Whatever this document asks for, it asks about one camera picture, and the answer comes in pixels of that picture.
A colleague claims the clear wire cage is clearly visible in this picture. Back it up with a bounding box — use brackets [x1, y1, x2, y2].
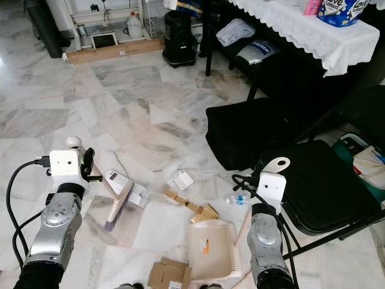
[143, 0, 167, 40]

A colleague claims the white lace tablecloth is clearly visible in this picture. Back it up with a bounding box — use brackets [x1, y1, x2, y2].
[229, 0, 381, 78]

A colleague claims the white printed tag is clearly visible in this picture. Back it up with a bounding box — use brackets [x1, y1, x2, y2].
[105, 170, 128, 185]

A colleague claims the silver bag with blue print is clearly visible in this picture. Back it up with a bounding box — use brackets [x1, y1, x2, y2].
[236, 39, 277, 66]

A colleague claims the black metal table frame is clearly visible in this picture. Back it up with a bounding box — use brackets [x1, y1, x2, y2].
[202, 0, 262, 101]

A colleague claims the green box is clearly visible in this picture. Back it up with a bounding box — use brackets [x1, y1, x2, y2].
[340, 134, 371, 163]

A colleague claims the flat brown cardboard box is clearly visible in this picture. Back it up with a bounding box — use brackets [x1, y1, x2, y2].
[149, 258, 192, 289]

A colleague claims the blue printed pack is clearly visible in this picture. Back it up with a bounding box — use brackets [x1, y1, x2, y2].
[177, 0, 203, 13]

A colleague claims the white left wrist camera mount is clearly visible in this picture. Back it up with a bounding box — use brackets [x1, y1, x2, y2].
[48, 136, 88, 181]

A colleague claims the small white box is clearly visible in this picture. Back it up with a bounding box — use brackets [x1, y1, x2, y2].
[173, 171, 194, 191]

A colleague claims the white shelf unit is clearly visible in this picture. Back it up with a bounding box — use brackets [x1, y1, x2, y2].
[63, 0, 169, 54]

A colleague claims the black cylindrical bag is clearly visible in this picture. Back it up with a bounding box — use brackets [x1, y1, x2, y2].
[23, 0, 64, 59]

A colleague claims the beige bag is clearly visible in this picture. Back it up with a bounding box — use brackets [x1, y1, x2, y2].
[354, 144, 385, 192]

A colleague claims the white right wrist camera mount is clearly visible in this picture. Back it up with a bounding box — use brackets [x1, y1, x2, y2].
[257, 157, 291, 208]

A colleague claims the black folding chair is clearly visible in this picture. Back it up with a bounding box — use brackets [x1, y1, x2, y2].
[235, 84, 385, 259]

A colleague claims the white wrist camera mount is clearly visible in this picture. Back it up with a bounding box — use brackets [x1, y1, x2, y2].
[257, 157, 291, 208]
[48, 136, 88, 181]

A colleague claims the broom with pink handle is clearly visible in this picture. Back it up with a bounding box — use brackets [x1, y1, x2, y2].
[96, 175, 137, 234]

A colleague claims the grey folded cloth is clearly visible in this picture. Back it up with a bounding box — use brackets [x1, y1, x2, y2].
[215, 18, 258, 48]

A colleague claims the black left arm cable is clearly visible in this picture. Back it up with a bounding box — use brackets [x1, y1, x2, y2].
[6, 158, 52, 269]

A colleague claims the long brown cardboard box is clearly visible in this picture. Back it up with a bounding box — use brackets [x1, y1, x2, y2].
[63, 37, 164, 66]

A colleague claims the beige plastic dustpan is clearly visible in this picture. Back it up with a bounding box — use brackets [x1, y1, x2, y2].
[186, 208, 253, 281]

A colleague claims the brown cardboard scrap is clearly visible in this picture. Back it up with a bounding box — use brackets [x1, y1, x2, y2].
[191, 205, 221, 225]

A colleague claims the pink pack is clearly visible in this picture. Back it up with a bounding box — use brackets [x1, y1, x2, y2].
[305, 0, 324, 16]

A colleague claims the clear plastic sheet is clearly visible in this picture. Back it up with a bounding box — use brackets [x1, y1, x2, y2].
[199, 175, 218, 203]

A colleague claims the small clear water bottle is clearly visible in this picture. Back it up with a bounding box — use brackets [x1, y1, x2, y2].
[227, 195, 250, 206]

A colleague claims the white plastic jug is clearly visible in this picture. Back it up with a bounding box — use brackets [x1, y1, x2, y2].
[125, 12, 144, 40]

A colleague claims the white framed tablet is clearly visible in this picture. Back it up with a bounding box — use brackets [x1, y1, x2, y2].
[90, 32, 119, 50]

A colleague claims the blue toilet paper pack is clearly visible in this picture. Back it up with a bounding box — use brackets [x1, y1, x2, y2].
[317, 0, 371, 28]

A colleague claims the black round appliance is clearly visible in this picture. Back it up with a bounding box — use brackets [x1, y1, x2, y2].
[161, 10, 198, 68]

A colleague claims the black fabric bag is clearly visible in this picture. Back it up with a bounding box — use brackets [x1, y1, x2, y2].
[206, 96, 313, 172]

